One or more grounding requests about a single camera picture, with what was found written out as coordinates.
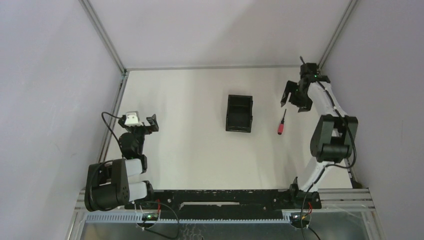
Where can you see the grey cable duct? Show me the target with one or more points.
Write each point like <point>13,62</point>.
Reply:
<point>132,217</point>

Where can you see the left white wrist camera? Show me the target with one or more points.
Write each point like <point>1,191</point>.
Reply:
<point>132,119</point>

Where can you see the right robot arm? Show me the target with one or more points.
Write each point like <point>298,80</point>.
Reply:
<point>333,139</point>

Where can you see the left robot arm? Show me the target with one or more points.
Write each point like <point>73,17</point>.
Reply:
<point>108,183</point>

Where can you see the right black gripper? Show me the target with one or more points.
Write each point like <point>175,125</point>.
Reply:
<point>290,86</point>

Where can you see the black plastic bin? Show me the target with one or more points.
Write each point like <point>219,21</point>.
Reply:
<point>239,113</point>

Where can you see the red handled screwdriver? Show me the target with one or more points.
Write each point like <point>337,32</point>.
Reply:
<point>282,124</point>

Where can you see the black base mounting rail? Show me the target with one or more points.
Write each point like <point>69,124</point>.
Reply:
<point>229,204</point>

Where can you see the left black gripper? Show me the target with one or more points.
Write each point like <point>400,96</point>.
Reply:
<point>142,128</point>

